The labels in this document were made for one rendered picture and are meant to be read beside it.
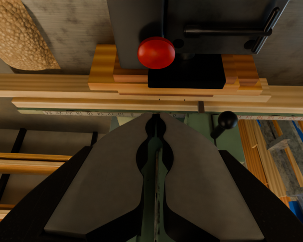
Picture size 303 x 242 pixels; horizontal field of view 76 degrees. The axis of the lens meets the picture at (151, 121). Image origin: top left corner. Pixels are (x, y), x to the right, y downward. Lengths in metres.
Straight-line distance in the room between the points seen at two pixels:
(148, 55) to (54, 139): 2.89
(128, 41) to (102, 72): 0.12
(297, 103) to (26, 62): 0.46
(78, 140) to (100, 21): 2.65
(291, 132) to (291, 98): 0.72
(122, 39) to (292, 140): 1.05
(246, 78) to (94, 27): 0.23
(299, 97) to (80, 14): 0.39
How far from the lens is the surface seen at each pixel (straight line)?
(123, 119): 0.72
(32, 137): 3.16
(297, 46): 0.38
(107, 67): 0.29
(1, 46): 0.36
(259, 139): 1.97
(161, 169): 0.38
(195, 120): 0.27
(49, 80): 0.40
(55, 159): 2.37
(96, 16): 0.30
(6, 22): 0.33
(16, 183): 3.02
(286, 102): 0.42
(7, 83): 0.44
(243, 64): 0.34
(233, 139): 0.27
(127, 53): 0.18
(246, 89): 0.33
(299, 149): 1.13
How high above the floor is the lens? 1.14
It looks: 29 degrees down
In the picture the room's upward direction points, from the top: 178 degrees counter-clockwise
